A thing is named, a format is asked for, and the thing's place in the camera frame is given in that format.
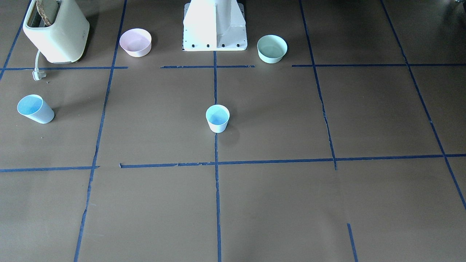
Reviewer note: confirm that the toast slice in toaster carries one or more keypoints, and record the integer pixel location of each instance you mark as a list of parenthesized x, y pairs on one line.
[(47, 10)]

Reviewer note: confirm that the pink bowl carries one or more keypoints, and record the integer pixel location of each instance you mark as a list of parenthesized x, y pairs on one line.
[(136, 42)]

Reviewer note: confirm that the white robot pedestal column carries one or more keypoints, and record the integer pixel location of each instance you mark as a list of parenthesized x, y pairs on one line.
[(214, 25)]

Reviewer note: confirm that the blue cup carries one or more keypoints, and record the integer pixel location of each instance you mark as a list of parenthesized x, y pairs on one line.
[(217, 117), (35, 108)]

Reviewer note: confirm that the green bowl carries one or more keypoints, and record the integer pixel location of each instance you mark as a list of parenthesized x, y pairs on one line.
[(271, 48)]

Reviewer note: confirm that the cream white toaster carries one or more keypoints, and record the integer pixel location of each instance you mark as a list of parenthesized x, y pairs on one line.
[(63, 42)]

